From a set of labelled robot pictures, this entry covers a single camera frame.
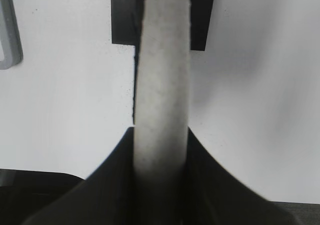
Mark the white deer cutting board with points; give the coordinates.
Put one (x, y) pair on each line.
(9, 35)

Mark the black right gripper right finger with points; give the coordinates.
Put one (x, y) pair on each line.
(215, 197)

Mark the white handled kitchen knife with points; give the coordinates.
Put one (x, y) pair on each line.
(162, 95)

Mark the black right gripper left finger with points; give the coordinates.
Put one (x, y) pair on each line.
(104, 198)

